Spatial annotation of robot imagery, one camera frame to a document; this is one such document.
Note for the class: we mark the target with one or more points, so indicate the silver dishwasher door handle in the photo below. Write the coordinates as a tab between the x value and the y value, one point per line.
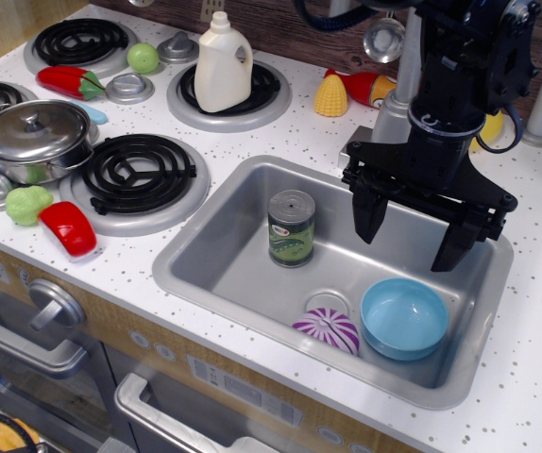
128	400

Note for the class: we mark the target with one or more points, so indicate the light blue toy utensil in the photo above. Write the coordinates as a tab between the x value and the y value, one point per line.
97	116

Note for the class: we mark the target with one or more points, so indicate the light blue bowl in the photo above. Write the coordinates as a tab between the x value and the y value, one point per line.
403	319

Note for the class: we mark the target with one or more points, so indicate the grey oven dial knob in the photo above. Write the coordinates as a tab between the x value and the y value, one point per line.
55	305

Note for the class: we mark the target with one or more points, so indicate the hanging silver ladle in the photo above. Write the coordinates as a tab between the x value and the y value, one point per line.
383	40

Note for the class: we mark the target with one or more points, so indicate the red toy chili pepper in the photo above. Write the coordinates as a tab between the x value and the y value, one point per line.
71	81

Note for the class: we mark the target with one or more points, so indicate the silver pot with lid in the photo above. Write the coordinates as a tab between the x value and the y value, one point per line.
42	141

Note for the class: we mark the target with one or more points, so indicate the white detergent bottle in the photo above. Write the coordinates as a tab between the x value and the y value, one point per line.
224	67

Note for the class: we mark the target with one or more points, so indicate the green toy can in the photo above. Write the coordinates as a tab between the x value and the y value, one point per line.
291	222

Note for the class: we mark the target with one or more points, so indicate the green toy lettuce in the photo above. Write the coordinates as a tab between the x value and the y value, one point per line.
23	205

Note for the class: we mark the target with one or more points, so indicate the back right stove burner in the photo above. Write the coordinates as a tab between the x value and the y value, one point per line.
270	97

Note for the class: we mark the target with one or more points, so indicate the red toy pepper slice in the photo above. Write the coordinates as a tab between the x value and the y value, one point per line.
69	229

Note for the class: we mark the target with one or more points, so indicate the grey toy sink basin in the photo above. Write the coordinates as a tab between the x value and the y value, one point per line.
220	261

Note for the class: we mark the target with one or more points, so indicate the yellow toy corn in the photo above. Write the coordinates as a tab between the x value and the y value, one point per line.
331	97

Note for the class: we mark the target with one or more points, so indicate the purple striped toy onion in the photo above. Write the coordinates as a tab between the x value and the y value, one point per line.
330	327

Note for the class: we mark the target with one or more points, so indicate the red toy sauce bottle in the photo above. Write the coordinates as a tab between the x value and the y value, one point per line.
366	88

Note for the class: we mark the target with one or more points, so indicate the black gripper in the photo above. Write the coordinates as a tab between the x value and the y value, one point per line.
431	173

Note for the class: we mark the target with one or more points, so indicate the silver toy faucet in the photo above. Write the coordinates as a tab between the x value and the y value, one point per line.
392	125

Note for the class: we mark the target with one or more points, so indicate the yellow toy lemon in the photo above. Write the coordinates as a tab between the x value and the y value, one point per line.
492	128

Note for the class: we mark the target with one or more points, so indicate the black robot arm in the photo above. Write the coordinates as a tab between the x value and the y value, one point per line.
476	61

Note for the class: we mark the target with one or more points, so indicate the silver oven door handle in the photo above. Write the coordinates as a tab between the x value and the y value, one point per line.
60	362

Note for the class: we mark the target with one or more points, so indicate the front right stove burner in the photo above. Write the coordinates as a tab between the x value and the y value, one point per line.
138	184

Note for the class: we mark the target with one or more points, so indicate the back left stove burner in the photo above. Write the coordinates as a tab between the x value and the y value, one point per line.
96	45

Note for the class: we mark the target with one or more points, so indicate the green toy lime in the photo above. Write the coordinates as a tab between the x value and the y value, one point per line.
143	58

